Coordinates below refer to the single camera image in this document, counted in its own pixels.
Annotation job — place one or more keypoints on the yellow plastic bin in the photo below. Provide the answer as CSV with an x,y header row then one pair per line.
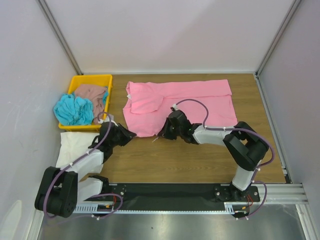
x,y
100,80

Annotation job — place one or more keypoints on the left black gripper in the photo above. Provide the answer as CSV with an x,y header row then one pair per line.
x,y
127,135

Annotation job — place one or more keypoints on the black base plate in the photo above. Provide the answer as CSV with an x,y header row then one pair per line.
x,y
183,193

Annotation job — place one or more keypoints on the grey slotted cable duct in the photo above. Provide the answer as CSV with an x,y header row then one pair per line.
x,y
218,208

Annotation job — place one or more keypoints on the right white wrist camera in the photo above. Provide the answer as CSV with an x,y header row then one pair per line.
x,y
174,107

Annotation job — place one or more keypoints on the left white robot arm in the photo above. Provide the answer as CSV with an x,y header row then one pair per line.
x,y
76,176

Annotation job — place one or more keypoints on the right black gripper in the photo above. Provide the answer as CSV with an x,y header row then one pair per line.
x,y
169,130

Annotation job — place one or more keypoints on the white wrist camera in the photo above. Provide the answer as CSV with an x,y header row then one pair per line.
x,y
174,107
107,119

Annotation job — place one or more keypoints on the turquoise t shirt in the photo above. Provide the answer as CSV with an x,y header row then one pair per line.
x,y
74,111

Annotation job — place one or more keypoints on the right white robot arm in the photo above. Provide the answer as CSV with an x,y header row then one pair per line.
x,y
245,146

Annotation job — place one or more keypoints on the mauve t shirt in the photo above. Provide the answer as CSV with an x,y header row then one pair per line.
x,y
97,95

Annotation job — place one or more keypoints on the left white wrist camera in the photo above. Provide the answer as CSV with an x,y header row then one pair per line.
x,y
107,119

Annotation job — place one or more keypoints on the folded white t shirt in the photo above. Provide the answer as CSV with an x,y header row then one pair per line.
x,y
73,145

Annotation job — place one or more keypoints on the pink t shirt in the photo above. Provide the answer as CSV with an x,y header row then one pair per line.
x,y
149,104

